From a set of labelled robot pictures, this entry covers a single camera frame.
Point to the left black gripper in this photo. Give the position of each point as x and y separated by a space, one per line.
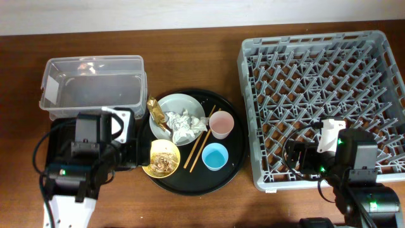
132 148

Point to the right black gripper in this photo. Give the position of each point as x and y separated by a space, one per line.
307 150

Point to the yellow bowl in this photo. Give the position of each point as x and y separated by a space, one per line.
161 146

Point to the food scraps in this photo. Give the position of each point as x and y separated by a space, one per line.
163 163

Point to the gold foil wrapper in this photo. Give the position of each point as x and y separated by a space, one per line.
157 114

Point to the white tissue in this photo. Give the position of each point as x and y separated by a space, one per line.
185 127

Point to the blue plastic cup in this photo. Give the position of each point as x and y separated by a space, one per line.
215 156

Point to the pink plastic cup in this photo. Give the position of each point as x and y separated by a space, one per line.
221 124

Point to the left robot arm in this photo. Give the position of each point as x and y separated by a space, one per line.
70 192

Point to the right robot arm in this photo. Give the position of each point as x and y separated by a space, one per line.
351 171

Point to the grey dishwasher rack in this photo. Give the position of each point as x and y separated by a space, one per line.
290 82

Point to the clear plastic waste bin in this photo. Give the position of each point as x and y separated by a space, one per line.
71 85

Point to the wooden chopstick left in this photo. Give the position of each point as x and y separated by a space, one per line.
197 142

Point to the wooden chopstick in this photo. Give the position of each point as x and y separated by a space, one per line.
204 142
197 142

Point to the grey round plate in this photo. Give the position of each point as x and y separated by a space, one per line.
176 103

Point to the round black serving tray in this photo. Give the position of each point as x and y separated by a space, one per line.
193 178

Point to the wooden chopstick right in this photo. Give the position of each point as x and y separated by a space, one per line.
204 142

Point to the black rectangular tray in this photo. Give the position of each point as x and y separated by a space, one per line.
81 139

